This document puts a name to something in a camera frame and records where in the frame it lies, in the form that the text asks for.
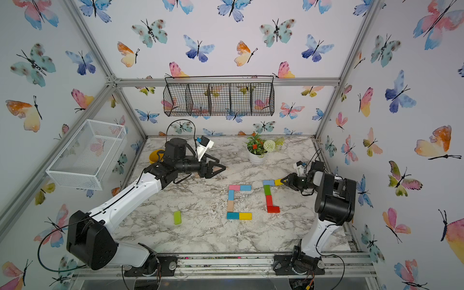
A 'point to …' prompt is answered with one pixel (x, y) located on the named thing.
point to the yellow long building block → (278, 182)
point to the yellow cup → (154, 157)
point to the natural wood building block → (230, 206)
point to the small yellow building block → (246, 216)
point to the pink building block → (234, 187)
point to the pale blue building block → (269, 182)
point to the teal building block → (232, 215)
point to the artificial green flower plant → (256, 145)
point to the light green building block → (177, 217)
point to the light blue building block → (231, 194)
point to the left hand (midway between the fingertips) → (222, 163)
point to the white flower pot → (255, 158)
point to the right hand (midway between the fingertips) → (286, 180)
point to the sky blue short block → (246, 187)
